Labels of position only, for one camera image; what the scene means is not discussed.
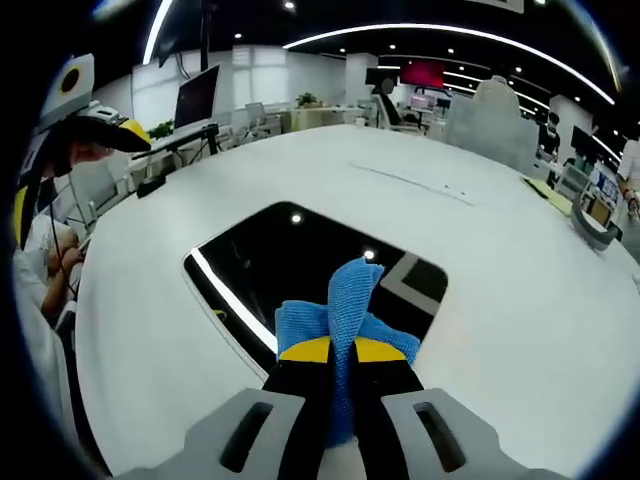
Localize black mirror with white frame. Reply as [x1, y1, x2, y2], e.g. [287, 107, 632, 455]
[182, 200, 450, 384]

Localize red wall screen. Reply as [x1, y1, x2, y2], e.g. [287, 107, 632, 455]
[399, 59, 446, 89]

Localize ceiling mounted black screen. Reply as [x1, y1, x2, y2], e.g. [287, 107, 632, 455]
[157, 0, 212, 69]

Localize yellow paper sheet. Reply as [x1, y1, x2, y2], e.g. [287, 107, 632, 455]
[519, 175, 575, 217]

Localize large black desk monitor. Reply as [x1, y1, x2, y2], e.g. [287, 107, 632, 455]
[173, 63, 222, 132]

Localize blue cleaning cloth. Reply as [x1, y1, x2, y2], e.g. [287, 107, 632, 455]
[273, 257, 422, 447]

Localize white covered figure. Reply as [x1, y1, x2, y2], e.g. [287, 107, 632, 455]
[473, 74, 522, 132]

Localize person's left hand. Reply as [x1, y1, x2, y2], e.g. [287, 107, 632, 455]
[67, 140, 119, 168]

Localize black cable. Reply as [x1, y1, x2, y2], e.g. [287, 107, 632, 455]
[45, 189, 81, 291]

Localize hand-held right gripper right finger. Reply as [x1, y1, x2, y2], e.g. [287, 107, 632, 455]
[352, 337, 569, 480]

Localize small black box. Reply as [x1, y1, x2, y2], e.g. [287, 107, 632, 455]
[135, 175, 168, 199]

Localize grey curved plastic part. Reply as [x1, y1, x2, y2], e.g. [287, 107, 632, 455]
[569, 192, 625, 251]

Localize white desk black legs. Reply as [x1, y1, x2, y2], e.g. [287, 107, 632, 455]
[130, 122, 222, 169]

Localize small black monitor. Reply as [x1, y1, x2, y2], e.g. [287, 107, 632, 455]
[569, 124, 595, 152]

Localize frosted white partition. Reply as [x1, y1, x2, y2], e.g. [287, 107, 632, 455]
[443, 94, 537, 172]

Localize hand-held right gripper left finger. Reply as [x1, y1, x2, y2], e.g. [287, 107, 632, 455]
[115, 335, 334, 480]

